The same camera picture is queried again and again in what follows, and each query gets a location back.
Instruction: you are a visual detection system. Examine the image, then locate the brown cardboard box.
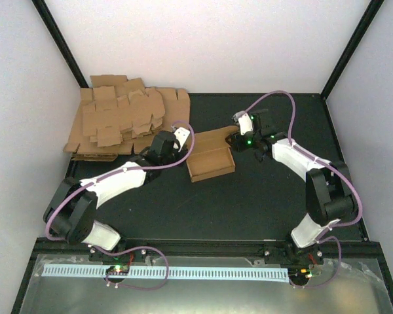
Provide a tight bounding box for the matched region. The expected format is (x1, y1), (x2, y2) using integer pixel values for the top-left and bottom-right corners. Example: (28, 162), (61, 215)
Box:
(186, 126), (238, 183)

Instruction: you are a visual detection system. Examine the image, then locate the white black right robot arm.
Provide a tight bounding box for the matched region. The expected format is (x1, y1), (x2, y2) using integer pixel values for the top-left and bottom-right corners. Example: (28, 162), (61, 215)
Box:
(226, 110), (359, 264)

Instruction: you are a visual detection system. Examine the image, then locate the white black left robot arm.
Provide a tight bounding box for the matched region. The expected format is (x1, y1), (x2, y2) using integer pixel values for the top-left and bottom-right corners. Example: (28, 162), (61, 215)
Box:
(43, 127), (235, 261)

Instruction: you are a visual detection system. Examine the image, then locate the stack of flat cardboard blanks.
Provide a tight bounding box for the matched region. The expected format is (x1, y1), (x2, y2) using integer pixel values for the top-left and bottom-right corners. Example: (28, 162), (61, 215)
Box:
(64, 75), (191, 162)

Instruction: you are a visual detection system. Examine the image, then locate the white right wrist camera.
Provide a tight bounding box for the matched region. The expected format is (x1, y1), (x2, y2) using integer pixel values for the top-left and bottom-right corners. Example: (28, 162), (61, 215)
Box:
(232, 111), (253, 136)

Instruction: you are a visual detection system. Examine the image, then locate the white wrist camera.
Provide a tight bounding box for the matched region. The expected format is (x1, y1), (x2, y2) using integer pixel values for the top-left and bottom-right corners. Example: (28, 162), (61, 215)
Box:
(232, 111), (253, 136)
(174, 127), (191, 152)

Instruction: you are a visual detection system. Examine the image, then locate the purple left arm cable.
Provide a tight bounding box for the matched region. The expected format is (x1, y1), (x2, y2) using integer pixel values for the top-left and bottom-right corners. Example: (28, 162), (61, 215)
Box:
(44, 121), (196, 291)

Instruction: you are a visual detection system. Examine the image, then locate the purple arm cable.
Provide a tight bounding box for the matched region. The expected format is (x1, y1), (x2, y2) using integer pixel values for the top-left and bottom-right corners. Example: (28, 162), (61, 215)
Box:
(237, 90), (363, 290)
(44, 121), (196, 291)

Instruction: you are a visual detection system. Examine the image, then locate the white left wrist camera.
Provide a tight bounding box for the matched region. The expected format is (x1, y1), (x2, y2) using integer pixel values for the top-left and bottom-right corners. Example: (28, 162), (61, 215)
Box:
(174, 127), (191, 152)

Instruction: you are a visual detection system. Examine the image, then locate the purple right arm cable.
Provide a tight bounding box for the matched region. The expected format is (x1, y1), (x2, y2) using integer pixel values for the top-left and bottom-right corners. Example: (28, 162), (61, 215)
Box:
(237, 90), (363, 290)

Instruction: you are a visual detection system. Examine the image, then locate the white slotted cable duct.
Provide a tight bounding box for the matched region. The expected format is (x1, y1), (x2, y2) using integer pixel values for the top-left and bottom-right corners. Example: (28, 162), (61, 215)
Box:
(41, 264), (290, 283)

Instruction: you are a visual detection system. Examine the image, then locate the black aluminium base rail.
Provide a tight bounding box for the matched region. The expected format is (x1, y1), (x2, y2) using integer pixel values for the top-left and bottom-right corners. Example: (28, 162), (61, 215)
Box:
(35, 237), (381, 262)

